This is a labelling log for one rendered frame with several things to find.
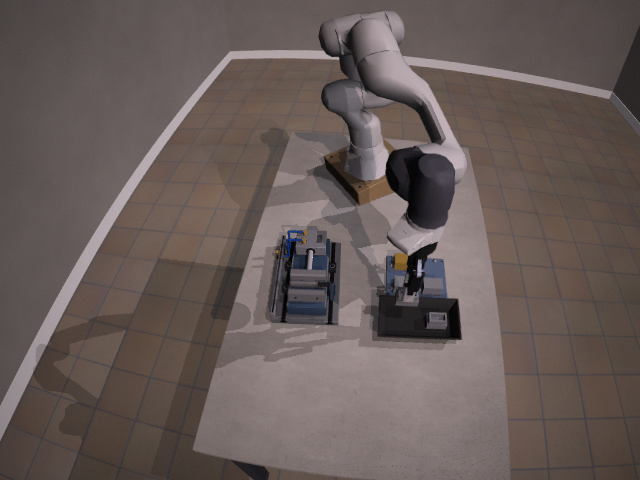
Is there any grey flat bar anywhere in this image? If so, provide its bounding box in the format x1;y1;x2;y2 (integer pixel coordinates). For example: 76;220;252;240
290;281;326;288

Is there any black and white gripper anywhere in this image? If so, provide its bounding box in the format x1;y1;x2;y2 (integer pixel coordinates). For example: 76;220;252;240
403;242;438;302

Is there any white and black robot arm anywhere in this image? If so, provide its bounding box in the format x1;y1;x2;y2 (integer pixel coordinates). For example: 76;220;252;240
318;11;467;255

